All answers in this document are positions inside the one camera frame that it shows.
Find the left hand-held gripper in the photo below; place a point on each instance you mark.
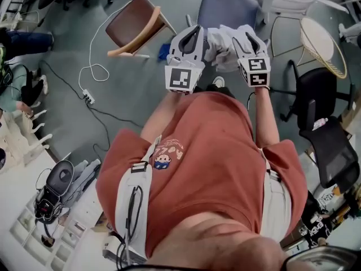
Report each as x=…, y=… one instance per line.
x=180, y=78

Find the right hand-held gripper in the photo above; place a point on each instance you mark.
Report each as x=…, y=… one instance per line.
x=258, y=79

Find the pale grey clothes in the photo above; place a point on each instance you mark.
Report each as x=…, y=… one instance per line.
x=222, y=47

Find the blue chair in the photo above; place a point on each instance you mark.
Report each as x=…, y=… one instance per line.
x=228, y=7

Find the person's left forearm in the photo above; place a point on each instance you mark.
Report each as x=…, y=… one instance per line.
x=158, y=117

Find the person's right forearm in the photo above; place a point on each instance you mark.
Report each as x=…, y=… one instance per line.
x=266, y=117

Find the brown wooden chair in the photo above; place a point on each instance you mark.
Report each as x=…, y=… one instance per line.
x=129, y=24

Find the black mesh office chair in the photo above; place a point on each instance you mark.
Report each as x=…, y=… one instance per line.
x=330, y=148

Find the blue cloth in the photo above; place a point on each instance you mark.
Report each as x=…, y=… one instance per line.
x=163, y=52

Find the person's right white shoe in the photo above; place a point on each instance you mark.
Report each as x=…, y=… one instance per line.
x=218, y=81

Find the person's black trousers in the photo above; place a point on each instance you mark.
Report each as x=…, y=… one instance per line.
x=222, y=90

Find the pale grey garment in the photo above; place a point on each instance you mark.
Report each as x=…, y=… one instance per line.
x=349, y=34

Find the pink labelled bottle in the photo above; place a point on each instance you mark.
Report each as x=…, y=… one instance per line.
x=320, y=124

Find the person's red t-shirt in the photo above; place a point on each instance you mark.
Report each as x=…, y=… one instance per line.
x=214, y=151

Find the white power strip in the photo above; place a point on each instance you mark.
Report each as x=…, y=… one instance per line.
x=88, y=95

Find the cardboard box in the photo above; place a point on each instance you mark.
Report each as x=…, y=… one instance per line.
x=352, y=117

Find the grey folded garment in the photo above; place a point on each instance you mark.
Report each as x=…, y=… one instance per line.
x=84, y=171

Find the white printed bag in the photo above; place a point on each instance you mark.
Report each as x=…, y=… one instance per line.
x=327, y=197

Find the black equipment case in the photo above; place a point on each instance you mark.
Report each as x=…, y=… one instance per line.
x=59, y=176

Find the black printed bag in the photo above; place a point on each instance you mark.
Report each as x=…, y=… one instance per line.
x=313, y=230

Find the person's face and neck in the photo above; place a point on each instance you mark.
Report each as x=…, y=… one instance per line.
x=214, y=241

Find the white dressing table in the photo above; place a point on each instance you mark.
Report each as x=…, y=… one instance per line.
x=17, y=143

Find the oval white framed mirror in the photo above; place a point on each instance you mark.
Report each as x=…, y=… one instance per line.
x=2, y=158

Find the white box device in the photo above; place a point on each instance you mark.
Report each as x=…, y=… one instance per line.
x=112, y=250

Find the person's black glasses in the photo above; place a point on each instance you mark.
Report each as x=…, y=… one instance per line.
x=324, y=260

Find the white cabinet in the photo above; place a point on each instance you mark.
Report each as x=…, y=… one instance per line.
x=17, y=196

